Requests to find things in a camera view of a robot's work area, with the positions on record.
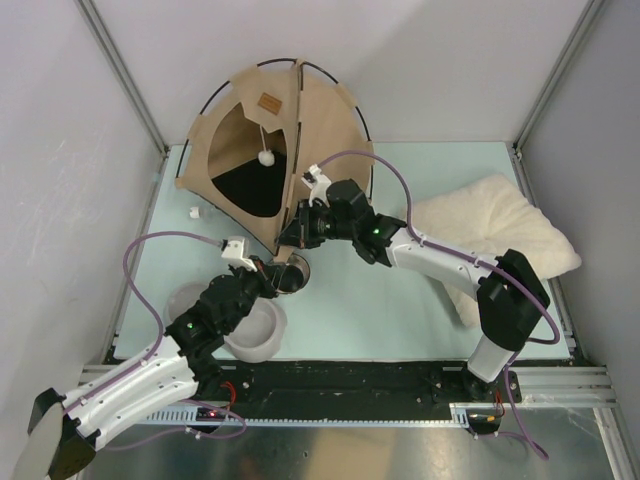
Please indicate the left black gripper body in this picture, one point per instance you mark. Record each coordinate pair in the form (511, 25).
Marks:
(254, 289)

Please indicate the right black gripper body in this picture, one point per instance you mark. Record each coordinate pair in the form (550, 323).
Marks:
(324, 223)

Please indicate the steel pet bowl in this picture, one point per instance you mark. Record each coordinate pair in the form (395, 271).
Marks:
(292, 275)

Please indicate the grey double pet feeder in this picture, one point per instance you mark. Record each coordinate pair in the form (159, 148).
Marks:
(257, 338)

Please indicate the clear water bottle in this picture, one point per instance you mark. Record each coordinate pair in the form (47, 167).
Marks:
(203, 212)

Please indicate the beige fabric pet tent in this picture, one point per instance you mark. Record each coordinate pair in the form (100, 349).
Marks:
(257, 211)

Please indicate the black tent pole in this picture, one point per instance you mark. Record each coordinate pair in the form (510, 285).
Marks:
(247, 114)
(292, 136)

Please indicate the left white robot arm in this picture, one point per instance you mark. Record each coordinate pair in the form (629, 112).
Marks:
(67, 430)

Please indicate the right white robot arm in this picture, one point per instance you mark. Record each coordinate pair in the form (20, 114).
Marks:
(509, 295)

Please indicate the white pompom toy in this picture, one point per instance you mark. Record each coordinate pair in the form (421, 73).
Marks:
(266, 158)

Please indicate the white fluffy pillow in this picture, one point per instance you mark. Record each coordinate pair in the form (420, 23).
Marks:
(491, 216)

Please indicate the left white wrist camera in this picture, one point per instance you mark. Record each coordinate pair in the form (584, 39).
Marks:
(235, 252)

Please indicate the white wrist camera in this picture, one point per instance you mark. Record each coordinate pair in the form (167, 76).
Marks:
(235, 252)
(318, 184)

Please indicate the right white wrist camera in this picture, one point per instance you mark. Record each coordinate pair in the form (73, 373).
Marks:
(318, 184)

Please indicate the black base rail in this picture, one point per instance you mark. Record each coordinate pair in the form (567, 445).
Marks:
(348, 391)

